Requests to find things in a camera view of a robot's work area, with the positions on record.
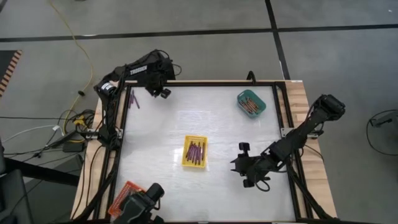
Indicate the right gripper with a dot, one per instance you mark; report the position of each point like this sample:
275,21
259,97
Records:
255,168

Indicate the orange plastic basket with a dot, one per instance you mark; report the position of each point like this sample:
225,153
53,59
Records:
124,191

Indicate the yellow plastic basket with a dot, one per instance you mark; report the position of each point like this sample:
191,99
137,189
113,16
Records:
194,138

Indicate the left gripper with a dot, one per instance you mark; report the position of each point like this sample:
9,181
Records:
160,74

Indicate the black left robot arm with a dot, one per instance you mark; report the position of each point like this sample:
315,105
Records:
138,71

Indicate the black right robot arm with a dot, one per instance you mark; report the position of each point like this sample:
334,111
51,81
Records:
298,137

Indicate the crayons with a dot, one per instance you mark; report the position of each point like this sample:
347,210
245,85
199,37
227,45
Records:
251,105

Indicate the black frame beam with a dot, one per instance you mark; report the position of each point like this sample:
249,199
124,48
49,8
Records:
46,174

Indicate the silver metal bracket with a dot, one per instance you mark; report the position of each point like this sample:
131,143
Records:
284,132
91,135

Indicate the black hook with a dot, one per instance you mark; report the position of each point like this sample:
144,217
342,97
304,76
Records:
250,76

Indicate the black power adapter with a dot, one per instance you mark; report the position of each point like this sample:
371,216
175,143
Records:
73,147

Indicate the teal plastic basket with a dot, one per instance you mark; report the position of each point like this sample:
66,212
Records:
242,97

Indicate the black mat with striped edge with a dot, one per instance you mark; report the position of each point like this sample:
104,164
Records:
6,68

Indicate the black keyboard on floor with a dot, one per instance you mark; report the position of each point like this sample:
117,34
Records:
170,74

